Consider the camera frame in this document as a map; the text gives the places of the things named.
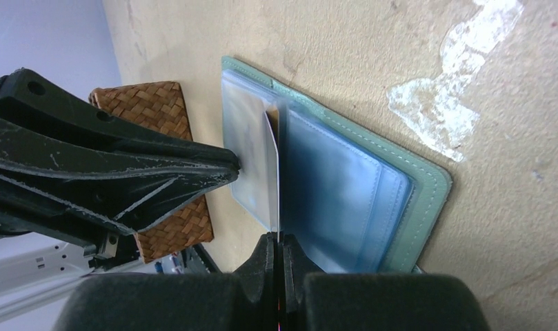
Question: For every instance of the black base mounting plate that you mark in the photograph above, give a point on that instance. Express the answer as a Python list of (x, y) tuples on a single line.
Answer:
[(192, 260)]

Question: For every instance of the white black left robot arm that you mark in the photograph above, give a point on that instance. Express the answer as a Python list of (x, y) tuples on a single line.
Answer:
[(41, 271)]

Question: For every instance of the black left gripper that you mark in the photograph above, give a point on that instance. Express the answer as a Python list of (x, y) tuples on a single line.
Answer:
[(124, 160)]

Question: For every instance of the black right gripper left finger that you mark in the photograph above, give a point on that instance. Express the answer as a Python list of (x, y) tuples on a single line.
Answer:
[(241, 300)]

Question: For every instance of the teal leather card holder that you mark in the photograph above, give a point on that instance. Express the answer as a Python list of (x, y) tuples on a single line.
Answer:
[(355, 201)]

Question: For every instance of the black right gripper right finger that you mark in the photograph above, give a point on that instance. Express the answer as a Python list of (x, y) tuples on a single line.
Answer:
[(316, 300)]

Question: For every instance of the black card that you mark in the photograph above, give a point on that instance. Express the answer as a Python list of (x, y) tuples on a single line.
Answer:
[(270, 130)]

